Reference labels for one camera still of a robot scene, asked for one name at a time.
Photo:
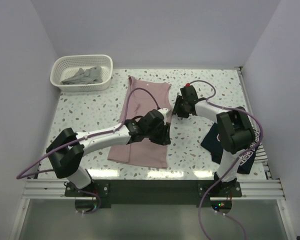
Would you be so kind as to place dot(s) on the navy lettered tank top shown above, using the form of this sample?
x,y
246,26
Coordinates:
x,y
211,143

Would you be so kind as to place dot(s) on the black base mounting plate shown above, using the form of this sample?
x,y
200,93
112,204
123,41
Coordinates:
x,y
108,192

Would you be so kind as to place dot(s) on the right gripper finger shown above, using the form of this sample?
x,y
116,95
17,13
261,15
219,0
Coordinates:
x,y
178,106
187,111

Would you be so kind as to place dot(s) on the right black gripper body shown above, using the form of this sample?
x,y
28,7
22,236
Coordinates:
x,y
185,102

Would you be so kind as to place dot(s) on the grey tank top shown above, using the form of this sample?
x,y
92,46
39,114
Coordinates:
x,y
85,77

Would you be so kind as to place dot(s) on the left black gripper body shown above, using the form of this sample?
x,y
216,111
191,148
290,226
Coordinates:
x,y
150,132

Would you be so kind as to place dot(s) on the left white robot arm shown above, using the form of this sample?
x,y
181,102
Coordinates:
x,y
68,148

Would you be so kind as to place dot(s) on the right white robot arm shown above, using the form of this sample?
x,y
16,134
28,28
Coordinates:
x,y
235,130

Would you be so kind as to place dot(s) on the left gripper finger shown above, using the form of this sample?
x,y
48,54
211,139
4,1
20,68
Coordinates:
x,y
161,138
166,131

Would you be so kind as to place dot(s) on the aluminium frame rail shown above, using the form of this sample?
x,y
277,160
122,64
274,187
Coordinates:
x,y
190,168

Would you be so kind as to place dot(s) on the pink tank top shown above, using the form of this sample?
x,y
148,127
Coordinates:
x,y
142,97

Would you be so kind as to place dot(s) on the white plastic basket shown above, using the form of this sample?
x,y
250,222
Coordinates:
x,y
67,66

